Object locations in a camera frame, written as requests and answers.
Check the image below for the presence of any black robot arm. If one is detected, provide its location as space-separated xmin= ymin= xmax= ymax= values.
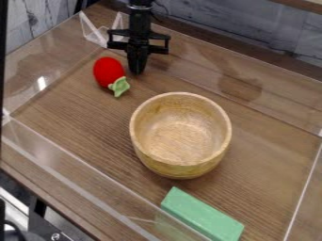
xmin=107 ymin=0 xmax=171 ymax=75

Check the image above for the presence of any black cable bottom left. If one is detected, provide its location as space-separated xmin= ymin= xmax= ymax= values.
xmin=3 ymin=220 xmax=27 ymax=241

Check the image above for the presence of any light wooden bowl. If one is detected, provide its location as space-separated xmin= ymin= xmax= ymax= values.
xmin=128 ymin=92 xmax=233 ymax=179

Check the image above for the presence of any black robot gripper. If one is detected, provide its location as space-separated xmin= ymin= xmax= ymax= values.
xmin=107 ymin=7 xmax=171 ymax=74

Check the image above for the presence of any green rectangular block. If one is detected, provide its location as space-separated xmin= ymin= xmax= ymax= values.
xmin=160 ymin=187 xmax=245 ymax=241

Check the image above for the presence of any red plush strawberry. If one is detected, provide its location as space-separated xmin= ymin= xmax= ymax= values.
xmin=94 ymin=56 xmax=131 ymax=98

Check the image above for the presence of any black table leg bracket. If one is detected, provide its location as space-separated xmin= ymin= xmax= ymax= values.
xmin=28 ymin=196 xmax=78 ymax=241

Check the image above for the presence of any black vertical foreground post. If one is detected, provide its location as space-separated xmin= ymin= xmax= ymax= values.
xmin=0 ymin=0 xmax=9 ymax=186

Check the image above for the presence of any clear acrylic front wall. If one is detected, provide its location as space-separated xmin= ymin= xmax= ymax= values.
xmin=0 ymin=119 xmax=207 ymax=241

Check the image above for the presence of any clear acrylic corner bracket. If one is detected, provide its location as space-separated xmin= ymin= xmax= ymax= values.
xmin=79 ymin=11 xmax=123 ymax=48

